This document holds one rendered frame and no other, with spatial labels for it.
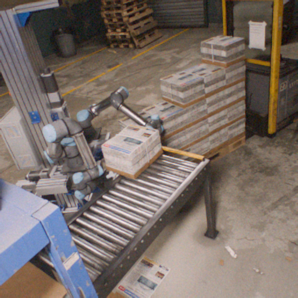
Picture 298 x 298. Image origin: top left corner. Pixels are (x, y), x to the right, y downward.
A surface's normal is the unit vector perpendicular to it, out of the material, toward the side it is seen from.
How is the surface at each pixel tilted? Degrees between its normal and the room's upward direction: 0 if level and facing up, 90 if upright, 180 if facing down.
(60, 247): 90
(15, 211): 0
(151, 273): 1
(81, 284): 90
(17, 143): 90
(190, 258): 0
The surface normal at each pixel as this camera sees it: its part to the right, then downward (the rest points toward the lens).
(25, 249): 0.79, 0.22
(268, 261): -0.17, -0.83
